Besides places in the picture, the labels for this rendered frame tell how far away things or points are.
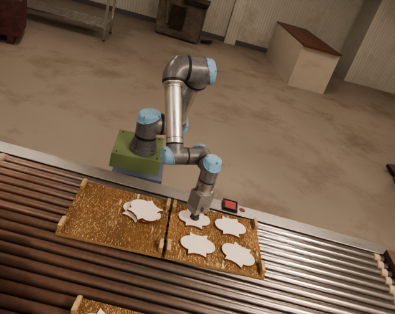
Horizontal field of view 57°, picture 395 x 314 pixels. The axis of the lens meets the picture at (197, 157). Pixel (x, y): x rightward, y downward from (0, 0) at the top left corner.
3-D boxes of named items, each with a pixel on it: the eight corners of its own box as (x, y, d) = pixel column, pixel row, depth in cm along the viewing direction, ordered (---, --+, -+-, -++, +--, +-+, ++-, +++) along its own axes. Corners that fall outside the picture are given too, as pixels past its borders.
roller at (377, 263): (-9, 163, 170) (-9, 154, 168) (381, 267, 180) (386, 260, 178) (-15, 168, 166) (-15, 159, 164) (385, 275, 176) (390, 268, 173)
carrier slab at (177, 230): (171, 204, 172) (172, 201, 171) (254, 223, 176) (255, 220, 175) (163, 258, 141) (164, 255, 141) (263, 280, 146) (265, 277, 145)
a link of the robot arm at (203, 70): (154, 121, 202) (186, 48, 159) (179, 123, 208) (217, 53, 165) (157, 139, 196) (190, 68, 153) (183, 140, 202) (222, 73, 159)
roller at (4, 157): (-3, 157, 175) (-3, 149, 172) (378, 260, 184) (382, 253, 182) (-9, 162, 170) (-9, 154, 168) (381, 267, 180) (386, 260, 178)
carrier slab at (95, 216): (83, 183, 168) (83, 180, 167) (169, 204, 172) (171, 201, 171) (54, 235, 137) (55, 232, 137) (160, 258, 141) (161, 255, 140)
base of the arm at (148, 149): (129, 140, 204) (132, 124, 199) (156, 144, 208) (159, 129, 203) (128, 154, 192) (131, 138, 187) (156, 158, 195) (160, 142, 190)
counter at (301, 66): (293, 61, 1002) (306, 29, 959) (323, 95, 779) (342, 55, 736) (265, 53, 990) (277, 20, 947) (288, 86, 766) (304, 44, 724)
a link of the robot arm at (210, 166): (218, 152, 153) (226, 164, 146) (211, 174, 158) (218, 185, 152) (201, 151, 150) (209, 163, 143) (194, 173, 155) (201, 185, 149)
